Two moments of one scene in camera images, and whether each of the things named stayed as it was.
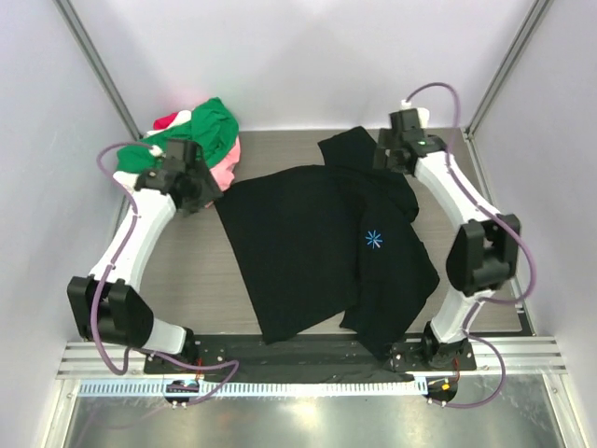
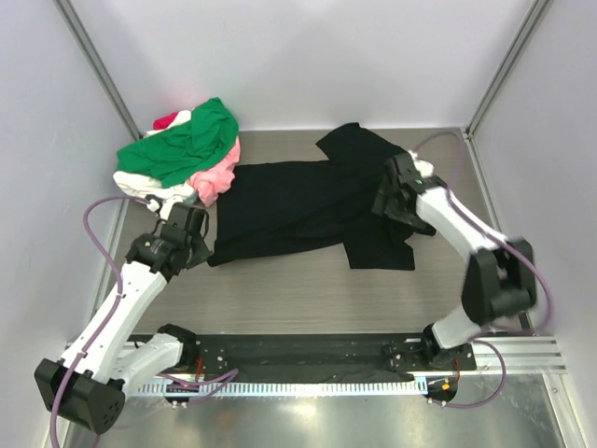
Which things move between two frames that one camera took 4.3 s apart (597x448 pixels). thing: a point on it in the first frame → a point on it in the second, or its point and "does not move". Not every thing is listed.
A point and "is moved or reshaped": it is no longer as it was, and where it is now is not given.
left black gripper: (211, 190) → (201, 256)
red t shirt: (163, 121) does not move
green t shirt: (213, 126) does not move
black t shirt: (330, 243) is moved or reshaped
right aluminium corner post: (540, 6) does not move
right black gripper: (388, 142) → (388, 190)
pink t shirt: (223, 173) does not move
